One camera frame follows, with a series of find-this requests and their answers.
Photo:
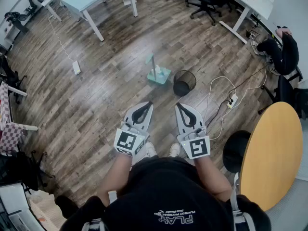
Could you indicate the person's left forearm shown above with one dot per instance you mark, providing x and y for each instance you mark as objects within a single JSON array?
[{"x": 115, "y": 177}]

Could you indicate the person's black shirt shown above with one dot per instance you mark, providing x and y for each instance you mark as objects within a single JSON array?
[{"x": 168, "y": 189}]

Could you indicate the crumpled white tissue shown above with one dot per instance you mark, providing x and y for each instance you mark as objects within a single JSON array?
[{"x": 159, "y": 70}]

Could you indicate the person's left white shoe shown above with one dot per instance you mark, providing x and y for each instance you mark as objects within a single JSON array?
[{"x": 151, "y": 149}]

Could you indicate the white standing desk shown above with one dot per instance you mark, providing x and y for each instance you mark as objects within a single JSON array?
[{"x": 262, "y": 6}]

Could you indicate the white storage box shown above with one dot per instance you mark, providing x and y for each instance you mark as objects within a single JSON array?
[{"x": 12, "y": 201}]

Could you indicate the person's white shoe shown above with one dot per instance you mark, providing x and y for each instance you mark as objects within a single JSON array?
[
  {"x": 151, "y": 149},
  {"x": 174, "y": 149}
]

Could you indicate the person's right white shoe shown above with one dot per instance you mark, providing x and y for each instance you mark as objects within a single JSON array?
[{"x": 174, "y": 149}]

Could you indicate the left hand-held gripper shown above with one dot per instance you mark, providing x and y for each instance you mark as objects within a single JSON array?
[{"x": 125, "y": 141}]

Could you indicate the white power strip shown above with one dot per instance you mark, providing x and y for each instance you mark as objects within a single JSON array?
[
  {"x": 233, "y": 100},
  {"x": 76, "y": 67}
]

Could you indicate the checkered cloth table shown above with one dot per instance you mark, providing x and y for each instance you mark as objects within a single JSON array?
[{"x": 12, "y": 138}]

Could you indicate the black mesh waste bin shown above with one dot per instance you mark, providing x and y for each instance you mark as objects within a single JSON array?
[{"x": 190, "y": 80}]

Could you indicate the person's right forearm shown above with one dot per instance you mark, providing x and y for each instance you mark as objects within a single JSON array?
[{"x": 211, "y": 177}]

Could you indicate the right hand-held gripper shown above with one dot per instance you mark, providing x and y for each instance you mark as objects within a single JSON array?
[{"x": 198, "y": 148}]

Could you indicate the beige woven bag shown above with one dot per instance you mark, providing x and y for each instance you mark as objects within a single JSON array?
[{"x": 45, "y": 208}]

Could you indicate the round yellow wooden table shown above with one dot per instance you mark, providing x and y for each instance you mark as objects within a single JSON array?
[{"x": 272, "y": 153}]

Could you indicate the black round stool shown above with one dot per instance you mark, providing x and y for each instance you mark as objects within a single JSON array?
[{"x": 235, "y": 150}]

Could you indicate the white flat mop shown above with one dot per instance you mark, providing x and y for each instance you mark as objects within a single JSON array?
[{"x": 129, "y": 1}]

